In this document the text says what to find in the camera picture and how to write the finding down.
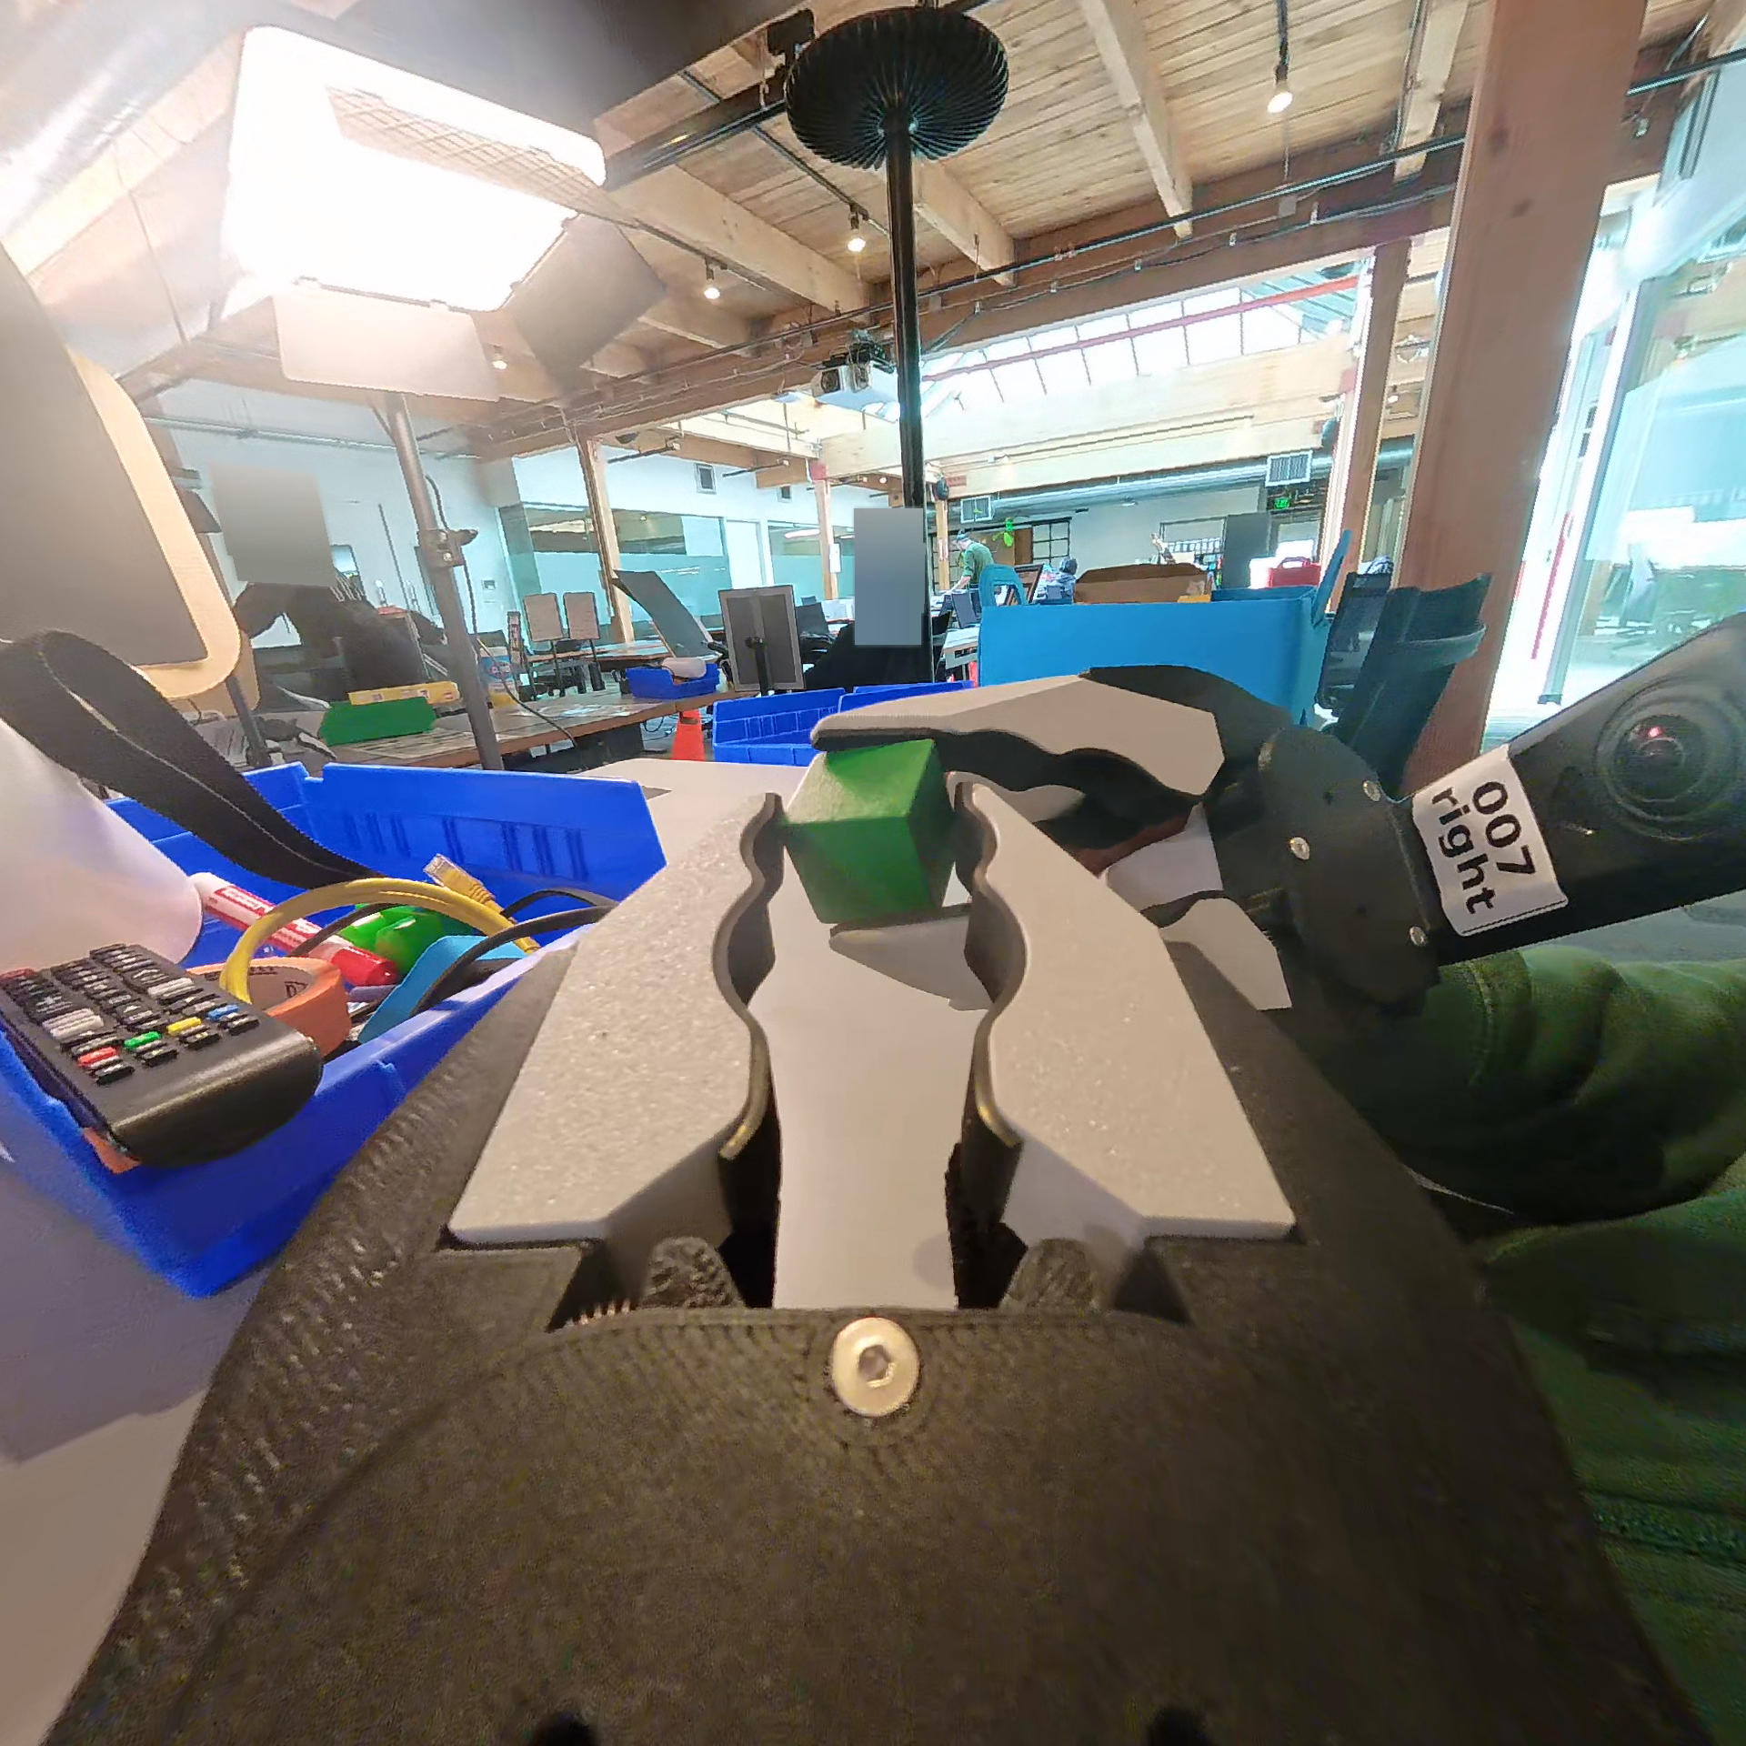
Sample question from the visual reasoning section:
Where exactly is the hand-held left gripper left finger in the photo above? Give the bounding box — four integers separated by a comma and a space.
448, 794, 787, 1303

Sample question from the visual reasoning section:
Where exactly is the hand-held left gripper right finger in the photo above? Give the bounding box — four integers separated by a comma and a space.
949, 784, 1298, 1311

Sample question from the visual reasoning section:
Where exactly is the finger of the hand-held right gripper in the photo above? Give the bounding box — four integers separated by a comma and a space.
811, 670, 1231, 839
829, 814, 1295, 1014

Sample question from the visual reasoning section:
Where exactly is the green foam cube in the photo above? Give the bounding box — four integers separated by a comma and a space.
784, 739, 956, 926

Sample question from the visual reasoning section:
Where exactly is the large blue plastic bin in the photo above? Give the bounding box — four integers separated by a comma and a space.
0, 761, 669, 1297

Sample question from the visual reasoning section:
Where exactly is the light blue foam piece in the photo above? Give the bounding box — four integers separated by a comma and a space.
358, 933, 526, 1045

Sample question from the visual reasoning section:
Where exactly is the green plastic toy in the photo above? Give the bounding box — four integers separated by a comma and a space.
336, 906, 466, 971

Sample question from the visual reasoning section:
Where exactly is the orange tape roll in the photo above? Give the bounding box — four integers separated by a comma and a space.
191, 954, 354, 1058

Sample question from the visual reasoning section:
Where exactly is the white red marker pen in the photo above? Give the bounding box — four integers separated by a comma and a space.
191, 873, 403, 987

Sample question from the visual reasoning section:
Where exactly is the wooden table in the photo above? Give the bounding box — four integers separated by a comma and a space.
326, 682, 766, 765

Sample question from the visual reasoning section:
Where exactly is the green and yellow box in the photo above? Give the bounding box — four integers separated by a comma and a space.
321, 686, 442, 748

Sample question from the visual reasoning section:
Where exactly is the black remote control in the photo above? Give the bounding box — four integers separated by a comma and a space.
0, 944, 324, 1167

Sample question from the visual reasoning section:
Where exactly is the black metal stand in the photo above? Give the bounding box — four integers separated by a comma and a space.
379, 393, 510, 770

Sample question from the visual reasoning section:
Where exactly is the white plastic bottle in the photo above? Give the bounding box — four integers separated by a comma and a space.
0, 714, 206, 977

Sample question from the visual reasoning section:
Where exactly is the person's green jacket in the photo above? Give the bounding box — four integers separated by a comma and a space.
1481, 1187, 1746, 1734

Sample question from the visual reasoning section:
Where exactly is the black cable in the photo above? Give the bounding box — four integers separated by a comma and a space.
347, 888, 621, 1024

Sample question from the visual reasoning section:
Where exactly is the black plastic bracket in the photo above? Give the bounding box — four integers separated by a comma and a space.
1343, 573, 1493, 794

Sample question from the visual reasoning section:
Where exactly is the yellow network cable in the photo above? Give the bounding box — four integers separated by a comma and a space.
219, 851, 540, 1012

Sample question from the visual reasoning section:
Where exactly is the slim wooden post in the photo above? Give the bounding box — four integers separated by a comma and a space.
1330, 238, 1414, 576

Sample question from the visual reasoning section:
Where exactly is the wooden support post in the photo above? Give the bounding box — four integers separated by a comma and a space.
1397, 0, 1652, 794

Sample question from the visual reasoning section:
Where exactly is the black bottle cord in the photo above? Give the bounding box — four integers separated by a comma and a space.
0, 629, 370, 888

